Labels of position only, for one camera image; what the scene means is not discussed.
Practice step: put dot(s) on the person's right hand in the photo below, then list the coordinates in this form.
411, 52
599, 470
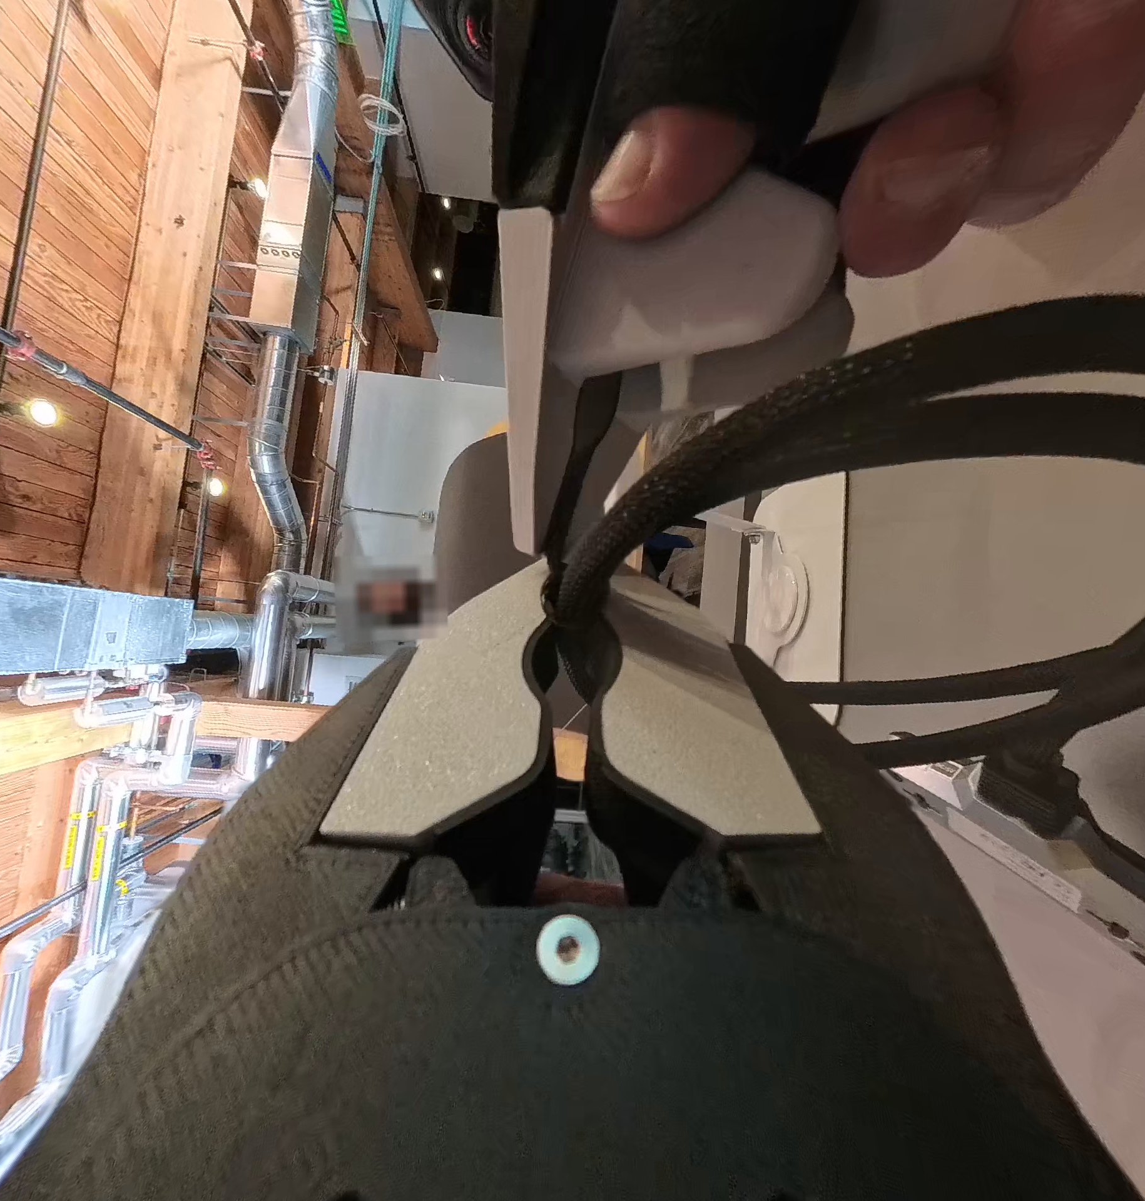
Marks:
1023, 132

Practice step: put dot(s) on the rectangular metal duct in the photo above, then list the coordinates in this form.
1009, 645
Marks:
84, 625

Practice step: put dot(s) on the white pipe cluster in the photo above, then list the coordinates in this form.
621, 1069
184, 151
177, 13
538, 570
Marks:
99, 864

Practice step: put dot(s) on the grey panel with wooden rim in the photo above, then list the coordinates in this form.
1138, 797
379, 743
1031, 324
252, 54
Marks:
469, 526

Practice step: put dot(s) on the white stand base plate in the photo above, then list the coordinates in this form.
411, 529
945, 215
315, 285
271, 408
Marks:
783, 592

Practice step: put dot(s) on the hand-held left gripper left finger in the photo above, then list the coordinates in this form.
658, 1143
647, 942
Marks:
441, 733

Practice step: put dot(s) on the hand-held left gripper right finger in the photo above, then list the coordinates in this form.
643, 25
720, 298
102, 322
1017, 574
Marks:
713, 742

